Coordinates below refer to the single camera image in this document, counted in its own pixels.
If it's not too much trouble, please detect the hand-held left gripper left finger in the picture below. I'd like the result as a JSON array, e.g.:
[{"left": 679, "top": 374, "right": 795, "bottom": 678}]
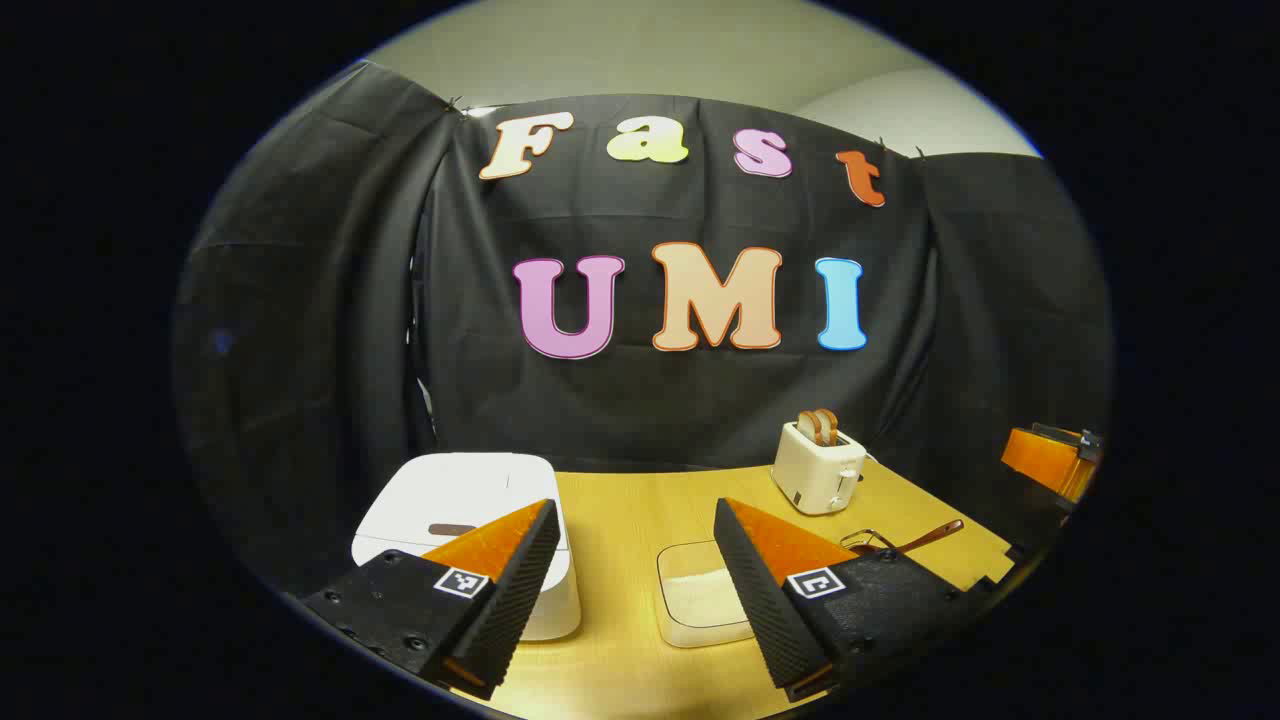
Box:
[{"left": 300, "top": 498, "right": 562, "bottom": 701}]

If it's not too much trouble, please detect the brown wooden spoon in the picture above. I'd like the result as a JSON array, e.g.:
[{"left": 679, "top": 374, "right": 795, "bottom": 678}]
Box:
[{"left": 870, "top": 519, "right": 966, "bottom": 557}]

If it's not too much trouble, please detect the white toaster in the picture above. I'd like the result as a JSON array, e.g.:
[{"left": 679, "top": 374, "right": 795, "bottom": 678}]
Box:
[{"left": 771, "top": 420, "right": 868, "bottom": 517}]

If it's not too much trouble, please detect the white rice cooker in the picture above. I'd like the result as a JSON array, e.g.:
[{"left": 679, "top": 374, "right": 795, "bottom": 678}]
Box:
[{"left": 351, "top": 453, "right": 582, "bottom": 642}]

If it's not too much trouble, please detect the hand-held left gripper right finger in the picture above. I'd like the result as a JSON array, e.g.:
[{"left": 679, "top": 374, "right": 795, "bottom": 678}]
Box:
[{"left": 713, "top": 497, "right": 971, "bottom": 703}]

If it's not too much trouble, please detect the black backdrop cloth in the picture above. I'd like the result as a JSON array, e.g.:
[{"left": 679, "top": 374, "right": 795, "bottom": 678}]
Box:
[{"left": 170, "top": 60, "right": 1116, "bottom": 601}]

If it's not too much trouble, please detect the clear square rice container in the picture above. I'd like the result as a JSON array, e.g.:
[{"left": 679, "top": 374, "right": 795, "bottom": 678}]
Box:
[{"left": 657, "top": 540, "right": 757, "bottom": 649}]

